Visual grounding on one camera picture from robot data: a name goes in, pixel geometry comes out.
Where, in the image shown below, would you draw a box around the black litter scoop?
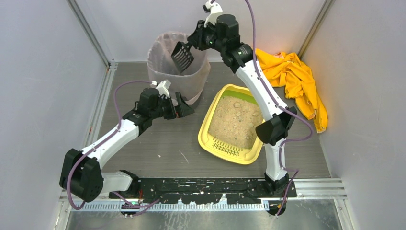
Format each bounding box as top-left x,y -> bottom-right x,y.
171,41 -> 194,73

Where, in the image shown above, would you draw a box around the yellow litter box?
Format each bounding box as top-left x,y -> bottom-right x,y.
197,84 -> 264,164

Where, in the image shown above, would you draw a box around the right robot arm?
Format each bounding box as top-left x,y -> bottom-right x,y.
187,14 -> 297,191

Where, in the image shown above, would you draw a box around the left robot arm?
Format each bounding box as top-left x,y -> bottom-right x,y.
59,88 -> 194,203

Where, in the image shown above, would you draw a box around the trash bin with pink bag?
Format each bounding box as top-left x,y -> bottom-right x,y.
147,31 -> 211,105

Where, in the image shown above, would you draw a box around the yellow cloth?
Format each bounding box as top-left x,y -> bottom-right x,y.
256,48 -> 328,133

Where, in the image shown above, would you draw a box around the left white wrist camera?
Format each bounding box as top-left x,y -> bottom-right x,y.
156,80 -> 171,98

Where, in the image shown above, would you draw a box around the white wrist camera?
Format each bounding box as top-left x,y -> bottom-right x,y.
203,0 -> 223,27
156,80 -> 171,98

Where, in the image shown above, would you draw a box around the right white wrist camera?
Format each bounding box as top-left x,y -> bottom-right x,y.
203,0 -> 223,27

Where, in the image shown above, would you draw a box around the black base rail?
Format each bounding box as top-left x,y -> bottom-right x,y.
119,178 -> 297,205

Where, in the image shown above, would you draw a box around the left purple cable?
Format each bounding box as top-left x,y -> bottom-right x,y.
66,80 -> 159,217

